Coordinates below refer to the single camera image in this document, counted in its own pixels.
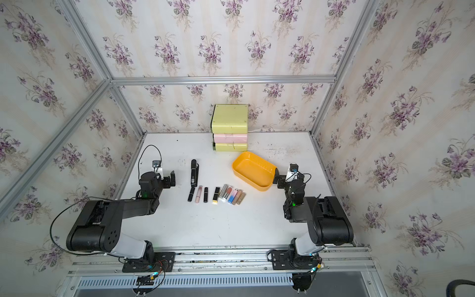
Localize black lipstick tube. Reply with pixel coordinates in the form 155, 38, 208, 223
188, 186, 195, 202

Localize pink lipstick tube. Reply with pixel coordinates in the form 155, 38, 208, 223
195, 186, 203, 204

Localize yellow storage tray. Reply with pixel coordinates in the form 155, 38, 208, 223
232, 152, 277, 192

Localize brown lipstick tube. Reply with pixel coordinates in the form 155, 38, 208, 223
236, 192, 246, 205

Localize black gold square lipstick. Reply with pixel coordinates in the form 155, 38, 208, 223
212, 187, 221, 204

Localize red white lipstick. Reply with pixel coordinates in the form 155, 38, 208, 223
221, 186, 233, 202

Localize silver lipstick tube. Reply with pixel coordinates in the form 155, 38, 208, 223
218, 184, 228, 199

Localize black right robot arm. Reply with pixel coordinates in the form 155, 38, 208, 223
273, 171, 354, 257

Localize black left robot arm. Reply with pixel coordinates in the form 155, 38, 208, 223
66, 172, 176, 265

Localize rose gold lipstick tube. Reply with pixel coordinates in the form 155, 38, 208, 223
232, 189, 242, 205

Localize blue lipstick tube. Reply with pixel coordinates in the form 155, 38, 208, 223
228, 189, 238, 204

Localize green pink drawer box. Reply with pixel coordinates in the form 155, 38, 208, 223
211, 104, 249, 152

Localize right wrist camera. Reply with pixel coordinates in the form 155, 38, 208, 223
286, 163, 300, 182

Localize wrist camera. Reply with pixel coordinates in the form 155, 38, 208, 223
152, 160, 163, 176
286, 163, 300, 182

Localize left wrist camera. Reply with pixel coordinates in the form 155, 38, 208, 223
152, 160, 163, 176

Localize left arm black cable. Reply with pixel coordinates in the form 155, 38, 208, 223
137, 144, 163, 183

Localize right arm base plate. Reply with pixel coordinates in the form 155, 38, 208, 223
266, 249, 324, 272

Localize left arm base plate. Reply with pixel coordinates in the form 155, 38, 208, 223
122, 252, 176, 273

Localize aluminium rail frame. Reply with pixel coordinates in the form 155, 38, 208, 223
56, 245, 387, 297

